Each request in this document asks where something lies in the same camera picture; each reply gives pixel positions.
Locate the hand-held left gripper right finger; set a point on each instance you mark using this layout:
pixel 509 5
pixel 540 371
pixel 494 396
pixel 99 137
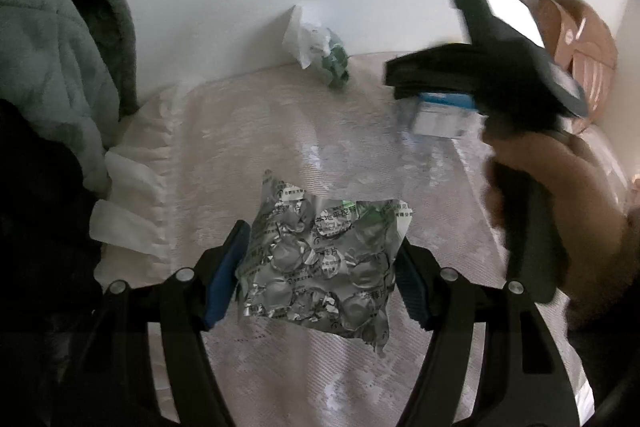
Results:
pixel 412 287

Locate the dark cloth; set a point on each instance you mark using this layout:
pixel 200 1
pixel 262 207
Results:
pixel 35 232

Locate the blue white milk carton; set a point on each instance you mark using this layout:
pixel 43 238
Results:
pixel 440 119

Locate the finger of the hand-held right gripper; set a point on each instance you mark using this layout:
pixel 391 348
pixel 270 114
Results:
pixel 435 91
pixel 430 64

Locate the person's right hand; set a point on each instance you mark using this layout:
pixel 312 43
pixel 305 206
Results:
pixel 585 217

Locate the light teal fleece robe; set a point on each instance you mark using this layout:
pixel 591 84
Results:
pixel 50 57

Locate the crumpled white green plastic bag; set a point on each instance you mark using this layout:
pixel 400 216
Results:
pixel 320 52

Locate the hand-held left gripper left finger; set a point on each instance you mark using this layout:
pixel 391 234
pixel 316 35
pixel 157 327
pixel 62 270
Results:
pixel 225 277

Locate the white lace tablecloth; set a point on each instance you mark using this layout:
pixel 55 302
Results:
pixel 300 147

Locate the silver foil blister pack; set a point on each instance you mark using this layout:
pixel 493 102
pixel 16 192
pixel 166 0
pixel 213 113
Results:
pixel 320 267

